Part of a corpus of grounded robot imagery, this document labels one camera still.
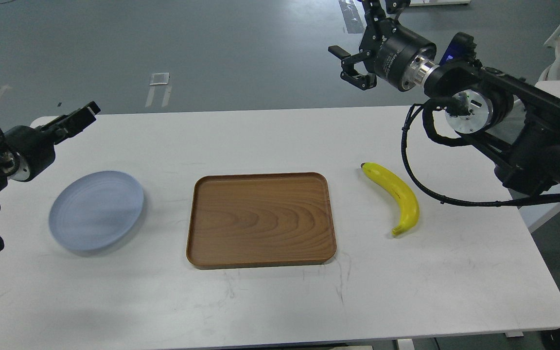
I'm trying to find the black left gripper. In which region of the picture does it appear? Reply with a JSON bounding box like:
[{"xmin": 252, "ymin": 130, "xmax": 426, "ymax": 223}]
[{"xmin": 4, "ymin": 101, "xmax": 102, "ymax": 182}]

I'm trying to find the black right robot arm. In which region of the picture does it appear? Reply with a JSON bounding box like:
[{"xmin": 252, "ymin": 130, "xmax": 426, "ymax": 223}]
[{"xmin": 328, "ymin": 0, "xmax": 560, "ymax": 208}]

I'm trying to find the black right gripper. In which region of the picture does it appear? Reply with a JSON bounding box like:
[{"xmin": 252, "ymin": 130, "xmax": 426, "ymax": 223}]
[{"xmin": 329, "ymin": 0, "xmax": 437, "ymax": 92}]

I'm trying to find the brown wooden tray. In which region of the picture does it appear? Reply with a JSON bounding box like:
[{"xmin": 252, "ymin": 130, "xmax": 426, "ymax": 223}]
[{"xmin": 185, "ymin": 172, "xmax": 336, "ymax": 269}]

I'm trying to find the yellow banana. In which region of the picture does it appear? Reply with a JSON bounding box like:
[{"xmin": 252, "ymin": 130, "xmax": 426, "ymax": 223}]
[{"xmin": 360, "ymin": 162, "xmax": 420, "ymax": 236}]

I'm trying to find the light blue plate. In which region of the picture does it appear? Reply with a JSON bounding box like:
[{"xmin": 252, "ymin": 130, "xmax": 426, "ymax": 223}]
[{"xmin": 48, "ymin": 171, "xmax": 144, "ymax": 252}]

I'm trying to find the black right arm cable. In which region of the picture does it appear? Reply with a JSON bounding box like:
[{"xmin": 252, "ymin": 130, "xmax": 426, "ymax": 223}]
[{"xmin": 401, "ymin": 97, "xmax": 560, "ymax": 208}]

